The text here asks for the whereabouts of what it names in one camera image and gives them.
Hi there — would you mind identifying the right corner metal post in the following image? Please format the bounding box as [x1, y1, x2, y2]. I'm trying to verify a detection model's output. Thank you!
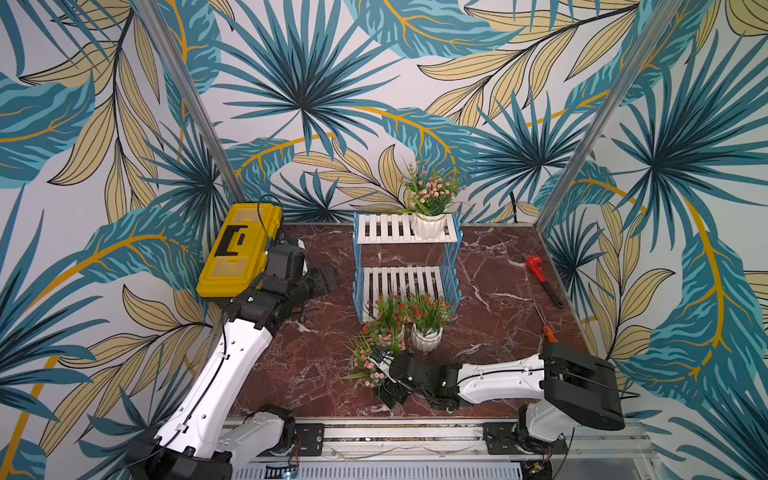
[535, 0, 683, 233]

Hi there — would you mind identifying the yellow black toolbox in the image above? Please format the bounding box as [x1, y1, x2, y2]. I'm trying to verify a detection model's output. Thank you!
[196, 203, 283, 299]

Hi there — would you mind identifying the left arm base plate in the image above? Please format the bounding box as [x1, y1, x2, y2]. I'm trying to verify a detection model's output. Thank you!
[261, 423, 325, 457]

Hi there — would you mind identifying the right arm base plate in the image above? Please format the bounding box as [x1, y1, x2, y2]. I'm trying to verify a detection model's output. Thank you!
[482, 422, 567, 456]

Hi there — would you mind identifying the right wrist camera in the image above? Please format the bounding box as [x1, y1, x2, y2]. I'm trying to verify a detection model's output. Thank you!
[368, 347, 395, 377]

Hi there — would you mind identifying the red flower pot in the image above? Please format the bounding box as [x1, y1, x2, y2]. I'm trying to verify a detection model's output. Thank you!
[363, 296, 407, 352]
[406, 295, 453, 353]

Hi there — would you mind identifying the aluminium front rail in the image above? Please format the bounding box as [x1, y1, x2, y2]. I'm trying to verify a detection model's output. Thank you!
[143, 418, 661, 480]

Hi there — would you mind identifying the orange handled screwdriver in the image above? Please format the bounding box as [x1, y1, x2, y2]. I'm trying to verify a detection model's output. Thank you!
[533, 303, 558, 343]

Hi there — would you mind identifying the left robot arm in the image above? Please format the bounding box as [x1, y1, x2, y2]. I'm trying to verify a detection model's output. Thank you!
[125, 244, 339, 479]

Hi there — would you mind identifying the blue white two-tier rack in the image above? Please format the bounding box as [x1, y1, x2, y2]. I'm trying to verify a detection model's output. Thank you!
[352, 212, 463, 324]

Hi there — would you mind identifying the red pipe wrench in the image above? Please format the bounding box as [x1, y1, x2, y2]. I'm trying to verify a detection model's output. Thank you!
[525, 255, 564, 309]

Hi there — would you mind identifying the left corner metal post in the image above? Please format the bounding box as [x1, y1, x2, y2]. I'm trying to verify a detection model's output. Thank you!
[135, 0, 247, 203]

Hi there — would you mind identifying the pink flower pot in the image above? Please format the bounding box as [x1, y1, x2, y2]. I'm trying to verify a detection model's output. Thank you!
[343, 335, 387, 389]
[401, 161, 462, 240]

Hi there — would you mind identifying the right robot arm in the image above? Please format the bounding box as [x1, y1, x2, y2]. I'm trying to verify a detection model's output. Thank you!
[368, 342, 625, 454]

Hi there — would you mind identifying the corner metal post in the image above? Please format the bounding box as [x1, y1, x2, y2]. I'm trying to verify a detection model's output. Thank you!
[135, 0, 247, 203]
[535, 0, 683, 233]

